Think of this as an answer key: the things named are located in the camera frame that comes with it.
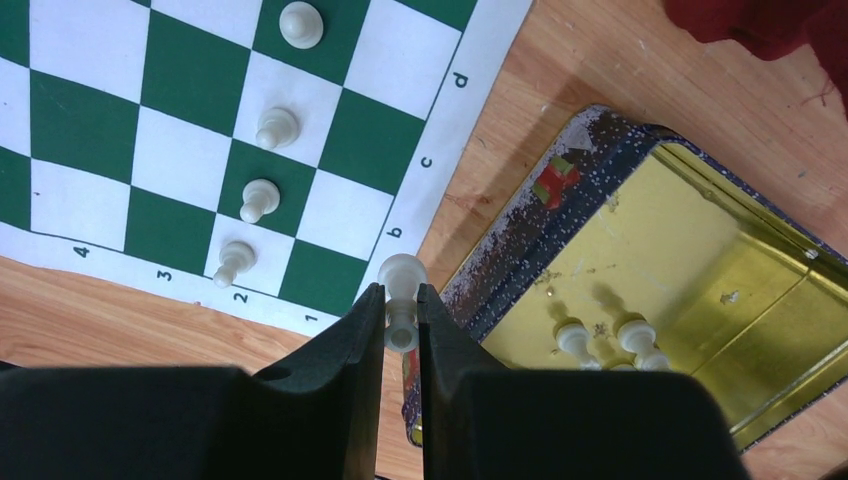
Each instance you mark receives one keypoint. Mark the yellow tray of white pieces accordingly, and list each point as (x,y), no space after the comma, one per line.
(622,220)

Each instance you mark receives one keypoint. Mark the white piece in tray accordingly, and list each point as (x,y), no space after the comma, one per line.
(574,339)
(639,338)

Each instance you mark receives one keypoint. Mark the white bishop chess piece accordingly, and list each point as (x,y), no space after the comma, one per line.
(401,275)

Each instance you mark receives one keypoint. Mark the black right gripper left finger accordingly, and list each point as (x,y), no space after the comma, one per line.
(313,414)

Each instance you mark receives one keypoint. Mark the red hanging garment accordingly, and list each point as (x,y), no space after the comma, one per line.
(770,30)

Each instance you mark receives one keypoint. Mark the green white chess board mat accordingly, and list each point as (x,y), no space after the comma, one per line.
(128,134)

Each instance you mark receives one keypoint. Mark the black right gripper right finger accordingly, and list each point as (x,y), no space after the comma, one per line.
(484,420)

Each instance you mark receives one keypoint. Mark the white chess pawn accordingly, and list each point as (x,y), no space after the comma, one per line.
(260,197)
(301,25)
(277,127)

